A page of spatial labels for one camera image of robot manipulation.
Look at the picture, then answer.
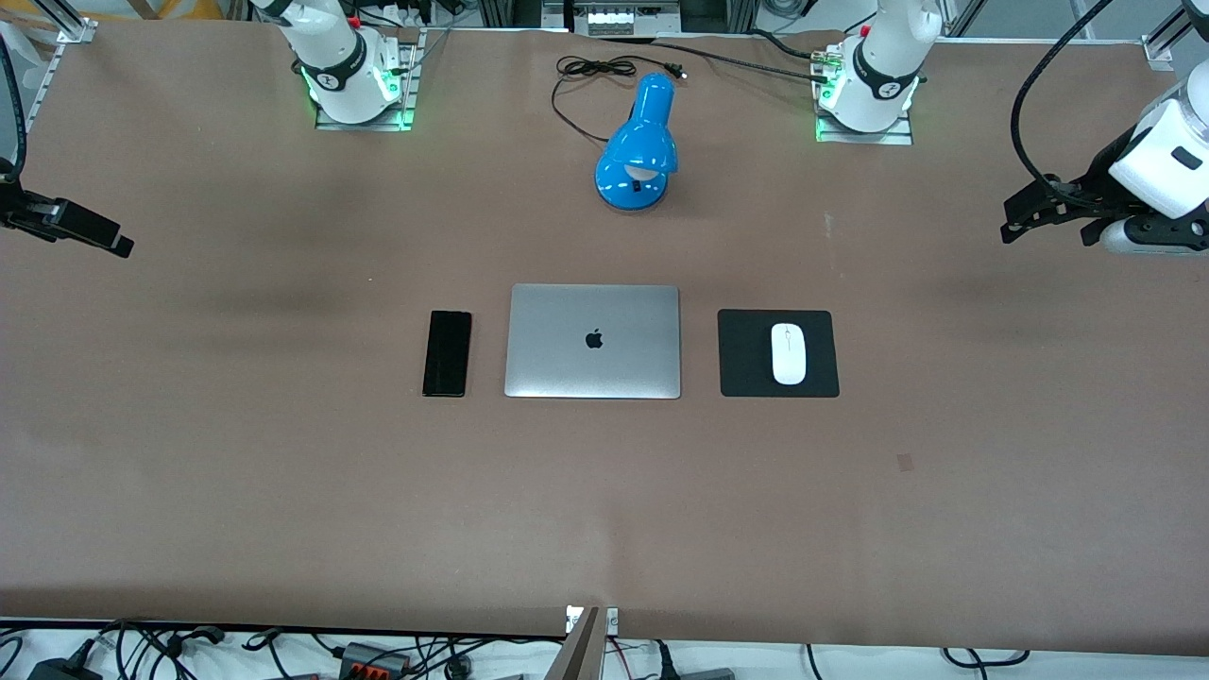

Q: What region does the white computer mouse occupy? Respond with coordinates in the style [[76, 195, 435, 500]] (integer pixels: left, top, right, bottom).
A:
[[770, 322, 808, 387]]

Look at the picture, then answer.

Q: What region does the black smartphone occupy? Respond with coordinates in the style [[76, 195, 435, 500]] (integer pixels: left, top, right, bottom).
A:
[[421, 309, 473, 399]]

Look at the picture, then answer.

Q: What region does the black mouse pad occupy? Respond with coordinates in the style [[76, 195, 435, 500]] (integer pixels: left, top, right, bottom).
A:
[[717, 308, 841, 399]]

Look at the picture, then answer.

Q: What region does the blue desk lamp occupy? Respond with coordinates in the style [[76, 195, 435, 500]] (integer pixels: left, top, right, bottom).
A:
[[594, 73, 679, 213]]

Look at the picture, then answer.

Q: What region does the black power adapter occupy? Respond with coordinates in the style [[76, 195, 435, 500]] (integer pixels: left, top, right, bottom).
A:
[[26, 655, 107, 680]]

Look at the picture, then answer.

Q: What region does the white power strip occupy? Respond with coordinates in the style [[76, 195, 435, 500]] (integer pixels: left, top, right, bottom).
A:
[[587, 8, 659, 38]]

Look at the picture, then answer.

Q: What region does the silver closed laptop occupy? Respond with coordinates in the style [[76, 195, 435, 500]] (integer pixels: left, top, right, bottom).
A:
[[503, 283, 683, 400]]

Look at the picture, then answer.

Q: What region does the grey box with orange connectors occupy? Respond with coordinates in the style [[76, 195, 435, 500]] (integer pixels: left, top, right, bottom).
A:
[[338, 641, 413, 678]]

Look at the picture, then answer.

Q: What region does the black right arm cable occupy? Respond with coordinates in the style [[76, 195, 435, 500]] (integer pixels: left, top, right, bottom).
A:
[[0, 36, 28, 186]]

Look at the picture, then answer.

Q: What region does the aluminium frame corner bracket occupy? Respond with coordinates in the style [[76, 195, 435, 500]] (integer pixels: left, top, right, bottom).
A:
[[36, 0, 98, 45], [1141, 8, 1189, 69]]

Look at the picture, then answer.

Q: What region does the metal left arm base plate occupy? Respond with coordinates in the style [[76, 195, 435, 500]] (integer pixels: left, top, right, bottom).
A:
[[814, 45, 916, 146]]

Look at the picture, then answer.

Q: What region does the thick black base cable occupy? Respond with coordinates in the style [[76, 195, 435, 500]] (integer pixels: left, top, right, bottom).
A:
[[604, 36, 834, 84]]

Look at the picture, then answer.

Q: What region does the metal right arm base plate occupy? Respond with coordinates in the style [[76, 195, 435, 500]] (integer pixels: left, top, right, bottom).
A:
[[314, 28, 422, 132]]

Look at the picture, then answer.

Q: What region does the black looped floor cable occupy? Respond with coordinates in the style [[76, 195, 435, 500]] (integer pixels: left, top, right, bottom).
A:
[[942, 647, 1032, 669]]

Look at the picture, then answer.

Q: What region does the thin black lamp cable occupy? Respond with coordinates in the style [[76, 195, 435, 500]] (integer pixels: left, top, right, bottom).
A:
[[552, 56, 688, 145]]

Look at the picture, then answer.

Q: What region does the wooden camera mount post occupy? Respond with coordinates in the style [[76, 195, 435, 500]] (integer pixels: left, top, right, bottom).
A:
[[548, 605, 621, 680]]

